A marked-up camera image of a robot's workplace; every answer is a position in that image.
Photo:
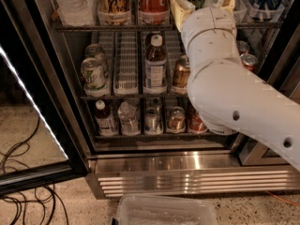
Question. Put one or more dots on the brown tea bottle shelf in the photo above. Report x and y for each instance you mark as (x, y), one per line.
(155, 66)
(104, 116)

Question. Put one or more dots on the red cola can middle front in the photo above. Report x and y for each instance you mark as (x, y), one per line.
(249, 61)

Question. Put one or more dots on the red cola can middle rear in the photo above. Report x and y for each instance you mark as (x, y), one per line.
(242, 47)

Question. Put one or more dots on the brown tea bottle bottom shelf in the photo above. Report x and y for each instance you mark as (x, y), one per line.
(104, 116)

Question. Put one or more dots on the open glass fridge door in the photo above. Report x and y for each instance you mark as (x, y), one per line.
(43, 137)

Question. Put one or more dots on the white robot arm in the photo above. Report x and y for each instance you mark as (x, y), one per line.
(228, 97)

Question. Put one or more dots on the right fridge door frame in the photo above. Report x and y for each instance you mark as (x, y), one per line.
(253, 153)

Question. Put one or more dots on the clear water bottle bottom shelf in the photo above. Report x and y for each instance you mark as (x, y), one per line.
(128, 119)

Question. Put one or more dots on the green 7up can middle left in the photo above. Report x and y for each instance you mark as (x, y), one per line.
(95, 83)

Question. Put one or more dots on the silver can bottom shelf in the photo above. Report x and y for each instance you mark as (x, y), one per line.
(152, 122)

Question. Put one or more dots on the brown tea bottle middle shelf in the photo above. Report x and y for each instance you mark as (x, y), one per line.
(155, 66)

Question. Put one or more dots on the steel fridge base grille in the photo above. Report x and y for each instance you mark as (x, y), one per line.
(183, 173)

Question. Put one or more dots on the red can bottom front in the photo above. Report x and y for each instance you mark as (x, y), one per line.
(195, 123)

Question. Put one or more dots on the can behind 7up left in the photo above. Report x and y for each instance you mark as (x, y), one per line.
(96, 51)

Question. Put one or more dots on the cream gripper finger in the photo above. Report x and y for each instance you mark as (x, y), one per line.
(181, 9)
(227, 5)

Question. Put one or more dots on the gold can bottom shelf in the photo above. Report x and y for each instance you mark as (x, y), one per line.
(176, 120)

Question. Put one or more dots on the clear plastic bin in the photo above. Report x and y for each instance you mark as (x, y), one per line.
(134, 209)

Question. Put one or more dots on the gold can middle shelf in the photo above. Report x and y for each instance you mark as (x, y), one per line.
(180, 74)

